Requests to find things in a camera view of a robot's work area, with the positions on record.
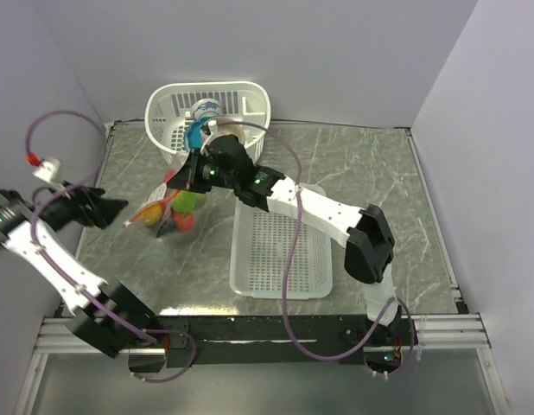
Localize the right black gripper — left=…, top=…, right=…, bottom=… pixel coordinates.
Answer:
left=167, top=148, right=238, bottom=195

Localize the clear zip top bag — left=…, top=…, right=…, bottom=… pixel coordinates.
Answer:
left=122, top=151, right=207, bottom=239

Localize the green fake lime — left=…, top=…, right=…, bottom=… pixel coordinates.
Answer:
left=171, top=191, right=207, bottom=214

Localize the red fake apple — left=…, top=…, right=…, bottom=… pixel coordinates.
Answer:
left=170, top=211, right=195, bottom=233

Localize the yellow fake lemon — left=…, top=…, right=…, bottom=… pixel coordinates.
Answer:
left=139, top=204, right=163, bottom=227

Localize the dark fake grapes bunch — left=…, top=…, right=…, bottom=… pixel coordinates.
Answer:
left=156, top=218, right=177, bottom=238

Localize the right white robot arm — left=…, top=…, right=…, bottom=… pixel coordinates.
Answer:
left=123, top=132, right=406, bottom=345

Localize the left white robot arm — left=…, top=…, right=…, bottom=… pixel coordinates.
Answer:
left=0, top=187, right=162, bottom=357

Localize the blue scalloped plate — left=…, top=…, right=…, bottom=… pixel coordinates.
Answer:
left=184, top=118, right=207, bottom=151

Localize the beige ceramic bowl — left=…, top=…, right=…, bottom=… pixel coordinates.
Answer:
left=202, top=123, right=245, bottom=148

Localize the white round dish rack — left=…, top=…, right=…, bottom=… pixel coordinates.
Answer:
left=144, top=81, right=271, bottom=171

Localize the blue floral white bowl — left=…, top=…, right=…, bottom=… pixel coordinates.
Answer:
left=190, top=98, right=223, bottom=121

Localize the white perforated rectangular basket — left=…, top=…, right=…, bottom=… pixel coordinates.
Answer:
left=229, top=201, right=333, bottom=300

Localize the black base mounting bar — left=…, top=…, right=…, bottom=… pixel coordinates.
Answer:
left=106, top=314, right=415, bottom=375

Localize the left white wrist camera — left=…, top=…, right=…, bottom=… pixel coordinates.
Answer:
left=33, top=157, right=60, bottom=183

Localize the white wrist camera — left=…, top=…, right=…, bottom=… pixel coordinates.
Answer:
left=33, top=157, right=60, bottom=183
left=200, top=118, right=219, bottom=155

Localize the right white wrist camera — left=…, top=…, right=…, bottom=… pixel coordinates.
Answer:
left=200, top=118, right=219, bottom=155

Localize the aluminium frame rail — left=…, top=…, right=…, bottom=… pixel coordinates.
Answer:
left=34, top=314, right=490, bottom=354

